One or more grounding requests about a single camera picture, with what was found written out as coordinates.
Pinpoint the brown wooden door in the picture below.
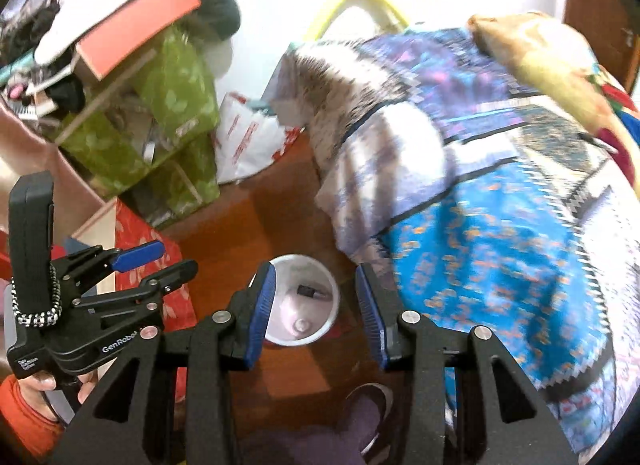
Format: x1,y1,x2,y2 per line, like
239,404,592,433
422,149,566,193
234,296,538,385
565,0,640,96

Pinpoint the red flat box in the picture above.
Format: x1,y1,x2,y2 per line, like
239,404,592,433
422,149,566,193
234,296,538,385
75,0,202,82

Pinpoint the white plastic bin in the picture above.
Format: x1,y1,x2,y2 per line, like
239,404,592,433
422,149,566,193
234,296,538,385
250,255,342,349

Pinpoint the person's foot in slipper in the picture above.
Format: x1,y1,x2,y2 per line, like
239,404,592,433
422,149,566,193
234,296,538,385
345,382,397,452

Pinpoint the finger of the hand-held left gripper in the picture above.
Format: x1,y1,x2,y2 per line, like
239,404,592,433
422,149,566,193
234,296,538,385
52,240,167,296
74,260,199,318

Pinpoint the patchwork bed sheet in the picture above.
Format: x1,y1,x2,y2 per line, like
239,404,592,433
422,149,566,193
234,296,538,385
272,25,640,456

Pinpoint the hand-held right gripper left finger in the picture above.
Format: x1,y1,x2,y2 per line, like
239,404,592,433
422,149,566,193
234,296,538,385
47,261,278,465

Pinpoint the green leaf-print bag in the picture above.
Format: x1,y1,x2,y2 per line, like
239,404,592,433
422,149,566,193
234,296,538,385
55,25,222,206

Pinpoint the red patterned box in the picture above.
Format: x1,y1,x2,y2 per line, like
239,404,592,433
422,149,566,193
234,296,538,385
72,197,199,337

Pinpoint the colourful fleece blanket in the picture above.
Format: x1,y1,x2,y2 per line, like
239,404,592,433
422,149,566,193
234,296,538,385
467,12,640,206

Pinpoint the person's left forearm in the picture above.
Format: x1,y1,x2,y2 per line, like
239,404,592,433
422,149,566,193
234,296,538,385
0,375,67,461

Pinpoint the person's left hand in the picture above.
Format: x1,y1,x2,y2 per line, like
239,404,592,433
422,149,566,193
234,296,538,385
22,369,101,409

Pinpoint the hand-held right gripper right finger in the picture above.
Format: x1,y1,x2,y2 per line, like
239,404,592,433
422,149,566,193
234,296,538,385
354,262,581,465

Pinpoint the white plastic bag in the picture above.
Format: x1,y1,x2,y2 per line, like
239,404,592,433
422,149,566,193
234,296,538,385
215,91,302,184

